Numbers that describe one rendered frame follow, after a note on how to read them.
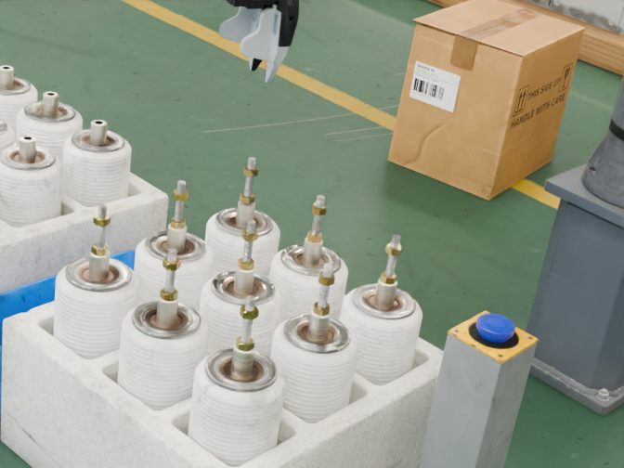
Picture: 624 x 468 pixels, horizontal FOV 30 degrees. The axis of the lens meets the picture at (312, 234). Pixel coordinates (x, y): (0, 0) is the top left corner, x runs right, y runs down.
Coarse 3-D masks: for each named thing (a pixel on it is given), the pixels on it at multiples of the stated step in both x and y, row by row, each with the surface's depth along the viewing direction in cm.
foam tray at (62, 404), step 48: (48, 336) 134; (48, 384) 133; (96, 384) 128; (432, 384) 138; (48, 432) 136; (96, 432) 129; (144, 432) 122; (288, 432) 126; (336, 432) 126; (384, 432) 134
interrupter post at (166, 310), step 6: (162, 300) 125; (162, 306) 125; (168, 306) 125; (174, 306) 126; (162, 312) 126; (168, 312) 126; (174, 312) 126; (156, 318) 127; (162, 318) 126; (168, 318) 126; (174, 318) 127; (162, 324) 126; (168, 324) 126; (174, 324) 127
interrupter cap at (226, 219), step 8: (232, 208) 153; (216, 216) 150; (224, 216) 151; (232, 216) 151; (256, 216) 152; (264, 216) 152; (216, 224) 149; (224, 224) 149; (232, 224) 150; (256, 224) 151; (264, 224) 150; (272, 224) 150; (232, 232) 147; (240, 232) 147; (264, 232) 148
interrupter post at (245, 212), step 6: (240, 204) 148; (246, 204) 148; (252, 204) 149; (240, 210) 149; (246, 210) 148; (252, 210) 149; (240, 216) 149; (246, 216) 149; (252, 216) 149; (240, 222) 149; (246, 222) 149
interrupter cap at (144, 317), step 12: (156, 300) 130; (144, 312) 128; (156, 312) 128; (180, 312) 129; (192, 312) 129; (144, 324) 126; (156, 324) 127; (180, 324) 127; (192, 324) 127; (156, 336) 124; (168, 336) 124; (180, 336) 125
